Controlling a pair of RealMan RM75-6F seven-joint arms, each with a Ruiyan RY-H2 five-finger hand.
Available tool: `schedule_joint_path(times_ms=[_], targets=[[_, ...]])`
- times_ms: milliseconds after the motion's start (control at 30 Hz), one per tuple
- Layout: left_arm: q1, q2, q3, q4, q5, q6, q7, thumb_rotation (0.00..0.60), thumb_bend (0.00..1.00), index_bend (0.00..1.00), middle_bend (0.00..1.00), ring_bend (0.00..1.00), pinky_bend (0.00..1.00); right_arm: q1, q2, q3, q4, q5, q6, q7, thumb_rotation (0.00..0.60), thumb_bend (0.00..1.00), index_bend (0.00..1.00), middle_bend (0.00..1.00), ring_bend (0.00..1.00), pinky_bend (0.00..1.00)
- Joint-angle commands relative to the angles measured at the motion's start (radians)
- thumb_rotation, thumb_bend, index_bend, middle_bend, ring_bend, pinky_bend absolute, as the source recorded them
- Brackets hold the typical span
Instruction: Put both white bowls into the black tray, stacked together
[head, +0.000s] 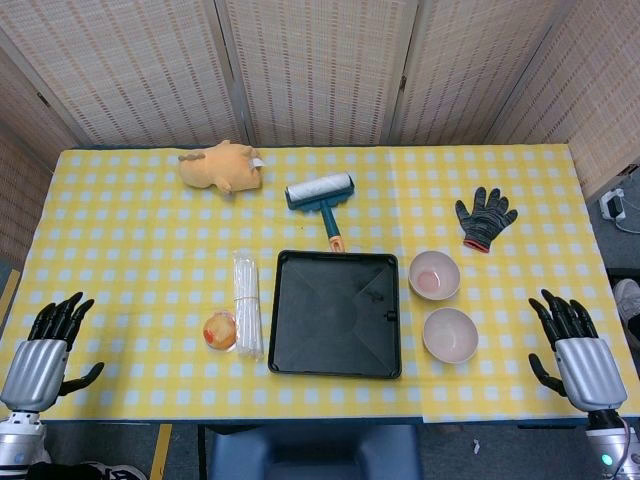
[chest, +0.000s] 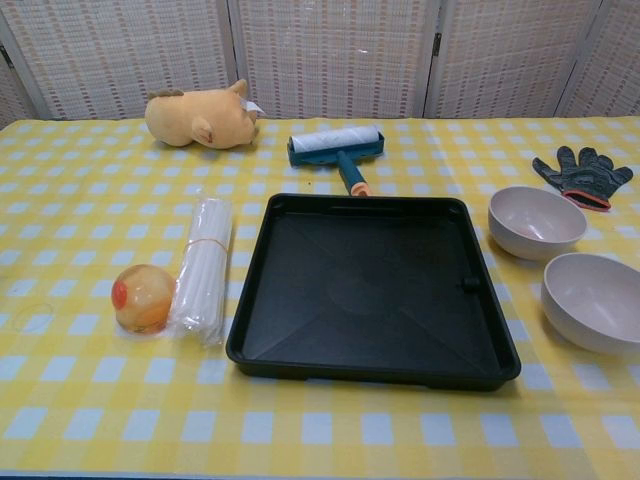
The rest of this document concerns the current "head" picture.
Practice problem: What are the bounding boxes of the bundle of white straws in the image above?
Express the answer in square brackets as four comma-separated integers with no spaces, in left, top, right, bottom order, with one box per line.
[231,250,265,359]

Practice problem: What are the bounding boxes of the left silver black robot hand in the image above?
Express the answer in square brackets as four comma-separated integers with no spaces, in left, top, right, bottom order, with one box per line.
[0,291,106,414]

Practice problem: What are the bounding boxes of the black white sneaker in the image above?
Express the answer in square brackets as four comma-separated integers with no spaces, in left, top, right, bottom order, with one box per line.
[29,460,147,480]

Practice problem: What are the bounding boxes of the orange plush toy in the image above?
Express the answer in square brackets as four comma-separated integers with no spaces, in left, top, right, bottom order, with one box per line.
[178,139,267,197]

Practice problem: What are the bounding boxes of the teal lint roller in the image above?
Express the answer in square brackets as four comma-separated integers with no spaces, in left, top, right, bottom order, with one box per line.
[284,170,357,254]

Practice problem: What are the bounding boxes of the pale pink bowl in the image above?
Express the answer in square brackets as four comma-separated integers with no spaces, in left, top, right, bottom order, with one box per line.
[408,250,461,301]
[422,306,479,363]

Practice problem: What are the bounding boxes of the black square plastic tray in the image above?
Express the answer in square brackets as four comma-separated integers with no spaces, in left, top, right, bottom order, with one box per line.
[267,249,404,381]

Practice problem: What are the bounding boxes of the yellow white checked tablecloth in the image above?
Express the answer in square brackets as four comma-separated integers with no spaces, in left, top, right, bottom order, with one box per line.
[0,144,629,426]

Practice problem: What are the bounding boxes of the black knitted work glove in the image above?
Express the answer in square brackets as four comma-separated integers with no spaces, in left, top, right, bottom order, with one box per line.
[454,186,519,251]

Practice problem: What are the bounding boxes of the grey white shoe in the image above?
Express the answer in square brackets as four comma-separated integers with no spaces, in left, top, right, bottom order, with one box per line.
[611,278,640,347]

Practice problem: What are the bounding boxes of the woven bamboo screen panel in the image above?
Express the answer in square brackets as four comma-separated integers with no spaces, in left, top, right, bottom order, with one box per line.
[487,0,640,202]
[389,0,584,147]
[0,44,76,261]
[0,0,251,149]
[214,0,419,148]

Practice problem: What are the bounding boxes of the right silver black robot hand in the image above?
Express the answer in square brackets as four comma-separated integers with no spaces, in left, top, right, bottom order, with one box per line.
[528,288,628,414]

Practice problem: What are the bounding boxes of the white power adapter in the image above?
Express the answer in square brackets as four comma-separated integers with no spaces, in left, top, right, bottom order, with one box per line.
[598,189,629,222]

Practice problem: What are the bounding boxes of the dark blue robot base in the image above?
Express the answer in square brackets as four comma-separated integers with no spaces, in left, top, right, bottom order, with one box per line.
[206,424,424,480]

